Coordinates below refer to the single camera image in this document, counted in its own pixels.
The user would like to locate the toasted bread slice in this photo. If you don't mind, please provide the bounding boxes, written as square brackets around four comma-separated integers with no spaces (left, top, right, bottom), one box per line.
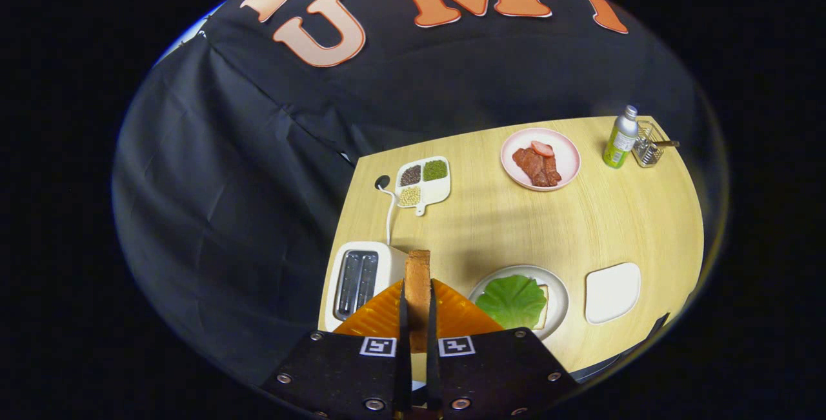
[404,250,432,354]

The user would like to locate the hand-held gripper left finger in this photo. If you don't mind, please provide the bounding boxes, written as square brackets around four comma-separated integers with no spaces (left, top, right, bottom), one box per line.
[261,278,414,420]

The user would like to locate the silver bottle with green label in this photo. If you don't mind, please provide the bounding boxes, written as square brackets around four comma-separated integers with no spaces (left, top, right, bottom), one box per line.
[602,105,639,170]

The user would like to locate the pink plate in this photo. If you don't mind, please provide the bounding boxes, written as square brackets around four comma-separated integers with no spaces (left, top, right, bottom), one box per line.
[500,127,581,192]

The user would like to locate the large round white plate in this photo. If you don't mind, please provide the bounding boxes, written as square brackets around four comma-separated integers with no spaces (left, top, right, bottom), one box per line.
[468,265,570,342]

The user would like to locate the brown meat slice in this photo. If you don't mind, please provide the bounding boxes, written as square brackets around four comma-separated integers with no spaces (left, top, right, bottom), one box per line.
[512,147,544,186]
[541,154,562,188]

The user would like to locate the cream white toaster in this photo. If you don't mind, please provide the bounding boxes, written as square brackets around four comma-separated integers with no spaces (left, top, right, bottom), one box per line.
[324,241,408,333]

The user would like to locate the small white square plate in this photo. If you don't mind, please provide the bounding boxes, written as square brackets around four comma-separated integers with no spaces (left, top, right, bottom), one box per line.
[585,262,642,325]

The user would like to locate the green lettuce leaf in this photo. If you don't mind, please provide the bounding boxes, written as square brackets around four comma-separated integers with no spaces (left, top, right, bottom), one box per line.
[475,274,548,330]

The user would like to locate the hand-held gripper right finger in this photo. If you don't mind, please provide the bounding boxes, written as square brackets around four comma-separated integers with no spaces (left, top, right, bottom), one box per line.
[426,278,578,420]

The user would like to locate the white bread slice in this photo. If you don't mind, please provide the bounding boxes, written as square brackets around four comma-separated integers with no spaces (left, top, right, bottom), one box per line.
[532,285,550,330]

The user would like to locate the white toaster cable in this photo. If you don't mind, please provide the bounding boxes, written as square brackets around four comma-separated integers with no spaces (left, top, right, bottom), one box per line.
[379,186,398,245]

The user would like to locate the white divided bean dish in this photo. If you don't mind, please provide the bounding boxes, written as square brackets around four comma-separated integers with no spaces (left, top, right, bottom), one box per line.
[394,156,452,217]

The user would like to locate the wire mesh basket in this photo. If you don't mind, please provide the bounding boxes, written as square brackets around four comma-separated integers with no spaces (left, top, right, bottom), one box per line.
[632,120,665,168]

